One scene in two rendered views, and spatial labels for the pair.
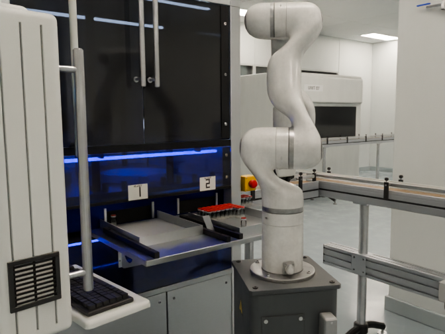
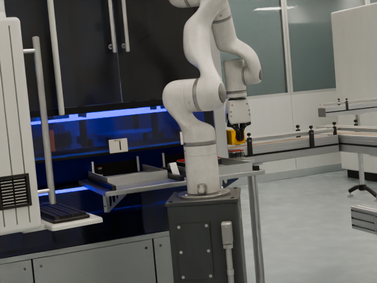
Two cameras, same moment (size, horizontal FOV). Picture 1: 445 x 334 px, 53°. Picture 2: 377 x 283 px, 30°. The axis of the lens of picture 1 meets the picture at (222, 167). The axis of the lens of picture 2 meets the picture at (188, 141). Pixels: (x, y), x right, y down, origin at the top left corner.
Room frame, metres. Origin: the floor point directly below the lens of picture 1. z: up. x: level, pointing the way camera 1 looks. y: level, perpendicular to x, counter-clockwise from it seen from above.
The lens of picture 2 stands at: (-1.18, -0.86, 1.27)
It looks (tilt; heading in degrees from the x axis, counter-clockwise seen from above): 5 degrees down; 17
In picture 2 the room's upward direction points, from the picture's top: 5 degrees counter-clockwise
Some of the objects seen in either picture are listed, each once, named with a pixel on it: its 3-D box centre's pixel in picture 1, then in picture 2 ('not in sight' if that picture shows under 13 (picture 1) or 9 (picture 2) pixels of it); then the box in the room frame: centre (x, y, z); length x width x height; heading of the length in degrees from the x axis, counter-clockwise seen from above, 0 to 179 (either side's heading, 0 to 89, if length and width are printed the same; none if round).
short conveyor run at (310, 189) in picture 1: (269, 187); (275, 144); (2.40, -0.26, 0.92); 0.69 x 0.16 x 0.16; 128
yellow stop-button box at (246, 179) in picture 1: (246, 182); (235, 136); (2.12, -0.11, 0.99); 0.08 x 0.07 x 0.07; 38
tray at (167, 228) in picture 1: (149, 226); (126, 174); (1.66, 0.28, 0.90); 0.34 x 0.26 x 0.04; 38
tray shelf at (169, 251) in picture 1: (197, 229); (169, 177); (1.71, 0.10, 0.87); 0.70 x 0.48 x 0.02; 128
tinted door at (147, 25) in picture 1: (188, 71); (161, 33); (1.90, 0.14, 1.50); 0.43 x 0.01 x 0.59; 128
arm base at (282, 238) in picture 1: (282, 240); (202, 169); (1.26, -0.17, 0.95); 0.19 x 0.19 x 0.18
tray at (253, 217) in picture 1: (237, 219); (208, 167); (1.78, -0.06, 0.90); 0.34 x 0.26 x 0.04; 38
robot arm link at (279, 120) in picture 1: (285, 123); (235, 74); (1.68, -0.24, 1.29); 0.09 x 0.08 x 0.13; 82
